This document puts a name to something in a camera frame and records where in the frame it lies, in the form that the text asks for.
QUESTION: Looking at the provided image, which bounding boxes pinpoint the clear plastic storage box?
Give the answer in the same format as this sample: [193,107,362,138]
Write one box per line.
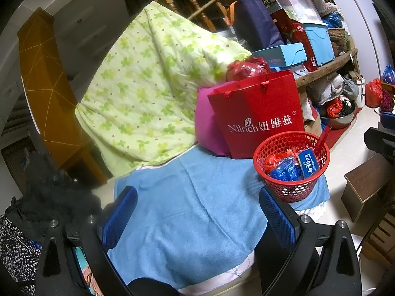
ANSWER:
[255,0,321,23]

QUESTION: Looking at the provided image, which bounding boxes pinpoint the tied red plastic bag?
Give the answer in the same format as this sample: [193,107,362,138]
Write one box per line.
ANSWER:
[226,56,272,82]

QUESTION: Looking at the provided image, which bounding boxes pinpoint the brown wooden stool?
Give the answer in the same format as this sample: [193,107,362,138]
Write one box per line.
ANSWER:
[344,153,394,222]

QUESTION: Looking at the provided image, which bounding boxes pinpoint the pink pillow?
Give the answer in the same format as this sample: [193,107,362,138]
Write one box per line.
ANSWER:
[194,87,232,156]

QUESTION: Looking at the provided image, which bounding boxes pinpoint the red plastic bag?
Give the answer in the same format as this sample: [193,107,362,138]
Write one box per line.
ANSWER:
[263,148,301,173]
[365,78,385,108]
[226,56,272,82]

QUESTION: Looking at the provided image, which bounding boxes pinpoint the light blue shoebox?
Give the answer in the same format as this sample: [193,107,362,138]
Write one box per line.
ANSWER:
[251,42,307,68]

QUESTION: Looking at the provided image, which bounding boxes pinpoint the navy bag orange handles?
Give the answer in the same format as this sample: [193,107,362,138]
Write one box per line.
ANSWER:
[225,0,284,53]

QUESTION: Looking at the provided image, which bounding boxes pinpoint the black white dotted garment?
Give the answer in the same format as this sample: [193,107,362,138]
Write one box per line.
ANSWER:
[0,216,42,296]

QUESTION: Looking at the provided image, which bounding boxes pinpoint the red gift box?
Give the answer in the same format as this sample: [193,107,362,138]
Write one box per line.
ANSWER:
[272,9,320,71]

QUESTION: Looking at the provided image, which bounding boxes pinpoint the black clothing pile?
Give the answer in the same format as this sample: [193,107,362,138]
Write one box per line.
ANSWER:
[6,152,102,241]

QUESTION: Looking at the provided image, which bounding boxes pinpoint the blue toothpaste box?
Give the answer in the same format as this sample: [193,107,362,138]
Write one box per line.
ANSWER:
[296,149,323,180]

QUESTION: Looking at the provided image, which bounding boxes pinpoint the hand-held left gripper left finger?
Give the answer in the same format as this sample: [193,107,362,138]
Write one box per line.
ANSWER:
[35,185,138,296]

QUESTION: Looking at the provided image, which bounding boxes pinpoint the green floral quilt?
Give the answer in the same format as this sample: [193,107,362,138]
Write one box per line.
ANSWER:
[75,1,252,176]

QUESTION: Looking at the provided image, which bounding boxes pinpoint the blue towel blanket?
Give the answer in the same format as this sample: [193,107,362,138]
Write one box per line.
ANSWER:
[106,149,331,290]

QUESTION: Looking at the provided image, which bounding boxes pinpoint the blue plastic bag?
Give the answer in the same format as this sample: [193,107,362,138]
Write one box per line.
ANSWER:
[268,157,301,181]
[383,65,395,85]

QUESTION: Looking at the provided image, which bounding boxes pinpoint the wooden shelf board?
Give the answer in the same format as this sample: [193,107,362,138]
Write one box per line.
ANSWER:
[293,48,358,88]

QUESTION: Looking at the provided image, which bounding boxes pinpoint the teal garment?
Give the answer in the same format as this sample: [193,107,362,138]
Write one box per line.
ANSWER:
[72,247,90,287]

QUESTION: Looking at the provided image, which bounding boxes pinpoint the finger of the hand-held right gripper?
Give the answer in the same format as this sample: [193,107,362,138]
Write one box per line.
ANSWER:
[364,126,395,161]
[380,111,395,127]

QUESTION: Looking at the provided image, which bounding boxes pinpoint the red mesh basket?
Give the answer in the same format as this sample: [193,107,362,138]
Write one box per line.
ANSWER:
[253,131,331,203]

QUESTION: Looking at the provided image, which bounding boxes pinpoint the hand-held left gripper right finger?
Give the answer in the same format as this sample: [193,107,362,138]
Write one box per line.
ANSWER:
[258,186,361,296]

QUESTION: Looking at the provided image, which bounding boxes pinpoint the light blue plastic bin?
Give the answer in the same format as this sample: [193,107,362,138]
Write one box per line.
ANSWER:
[301,21,335,65]

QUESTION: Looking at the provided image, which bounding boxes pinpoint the yellow wooden cabinet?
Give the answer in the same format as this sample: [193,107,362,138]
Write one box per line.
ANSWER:
[17,8,108,185]

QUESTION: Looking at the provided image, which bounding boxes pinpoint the blue plastic bag on floor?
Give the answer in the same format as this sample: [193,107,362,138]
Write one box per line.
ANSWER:
[383,65,395,85]

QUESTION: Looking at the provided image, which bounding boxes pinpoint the metal basin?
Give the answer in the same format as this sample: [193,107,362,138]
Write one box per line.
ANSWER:
[319,102,358,130]

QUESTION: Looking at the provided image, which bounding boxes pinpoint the red plastic bag on floor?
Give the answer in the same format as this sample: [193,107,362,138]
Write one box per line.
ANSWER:
[365,78,385,108]

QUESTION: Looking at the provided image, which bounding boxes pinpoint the red paper bag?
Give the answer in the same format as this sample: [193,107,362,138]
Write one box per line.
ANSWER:
[207,70,305,159]

